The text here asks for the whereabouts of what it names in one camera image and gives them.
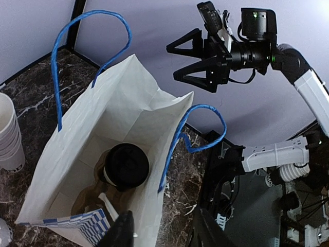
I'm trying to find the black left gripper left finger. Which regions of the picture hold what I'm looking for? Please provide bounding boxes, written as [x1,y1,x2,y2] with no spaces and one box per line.
[99,210,134,247]

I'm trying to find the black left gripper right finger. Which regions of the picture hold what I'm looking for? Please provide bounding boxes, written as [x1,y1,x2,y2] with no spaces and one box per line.
[191,206,229,246]

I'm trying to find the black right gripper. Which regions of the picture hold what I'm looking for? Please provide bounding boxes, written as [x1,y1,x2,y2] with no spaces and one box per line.
[166,28,232,93]

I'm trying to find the white straw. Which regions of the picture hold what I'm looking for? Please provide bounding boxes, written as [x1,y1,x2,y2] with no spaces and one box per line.
[98,192,119,222]

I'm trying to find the brown cardboard cup carrier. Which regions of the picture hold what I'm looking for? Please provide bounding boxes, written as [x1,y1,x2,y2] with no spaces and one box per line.
[71,150,130,215]

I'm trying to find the black coffee lid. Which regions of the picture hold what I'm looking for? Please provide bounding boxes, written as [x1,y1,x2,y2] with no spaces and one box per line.
[104,143,150,191]

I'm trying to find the blue checkered paper bag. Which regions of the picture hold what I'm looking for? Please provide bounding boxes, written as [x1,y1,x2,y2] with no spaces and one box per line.
[14,9,228,247]

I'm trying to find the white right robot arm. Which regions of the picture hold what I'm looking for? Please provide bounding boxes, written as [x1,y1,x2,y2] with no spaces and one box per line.
[166,2,328,135]

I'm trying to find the background stack of cups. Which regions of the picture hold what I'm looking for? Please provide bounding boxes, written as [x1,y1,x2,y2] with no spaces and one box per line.
[279,163,310,182]

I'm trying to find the stack of white paper cups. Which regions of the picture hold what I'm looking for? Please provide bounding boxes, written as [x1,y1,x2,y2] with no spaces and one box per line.
[1,93,25,173]

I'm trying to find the black left frame post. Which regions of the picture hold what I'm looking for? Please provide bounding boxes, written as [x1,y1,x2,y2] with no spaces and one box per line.
[65,0,87,51]

